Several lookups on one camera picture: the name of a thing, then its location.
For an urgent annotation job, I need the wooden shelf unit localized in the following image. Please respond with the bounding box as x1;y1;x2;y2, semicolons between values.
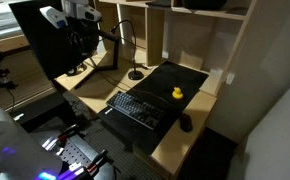
94;0;258;97

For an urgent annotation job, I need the black gooseneck desk lamp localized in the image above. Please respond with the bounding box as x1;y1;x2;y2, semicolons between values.
110;19;144;80

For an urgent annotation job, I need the black bag on shelf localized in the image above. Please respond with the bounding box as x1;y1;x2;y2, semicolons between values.
182;0;227;10

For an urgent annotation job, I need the black computer monitor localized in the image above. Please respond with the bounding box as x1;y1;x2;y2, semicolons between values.
9;0;101;80

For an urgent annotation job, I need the black monitor stand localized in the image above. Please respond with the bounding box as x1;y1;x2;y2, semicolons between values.
74;30;120;89

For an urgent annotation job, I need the black mechanical keyboard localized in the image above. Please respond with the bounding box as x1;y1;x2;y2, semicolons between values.
106;92;165;130

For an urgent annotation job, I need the black desk mat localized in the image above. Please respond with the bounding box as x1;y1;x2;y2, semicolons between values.
98;61;208;155

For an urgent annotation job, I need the black computer mouse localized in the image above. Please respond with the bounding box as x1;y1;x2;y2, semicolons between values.
179;114;193;132

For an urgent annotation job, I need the perforated metal robot base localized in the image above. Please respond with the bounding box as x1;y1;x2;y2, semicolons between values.
29;124;123;180

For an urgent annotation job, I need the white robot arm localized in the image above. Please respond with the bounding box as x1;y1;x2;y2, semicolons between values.
0;108;62;180

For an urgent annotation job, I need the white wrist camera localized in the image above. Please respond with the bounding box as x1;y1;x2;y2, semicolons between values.
40;6;67;29

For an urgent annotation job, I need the flat dark book on shelf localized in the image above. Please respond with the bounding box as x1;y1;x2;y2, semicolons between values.
145;0;171;7

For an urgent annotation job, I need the yellow rubber duck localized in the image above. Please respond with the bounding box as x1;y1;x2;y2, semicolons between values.
172;87;183;99

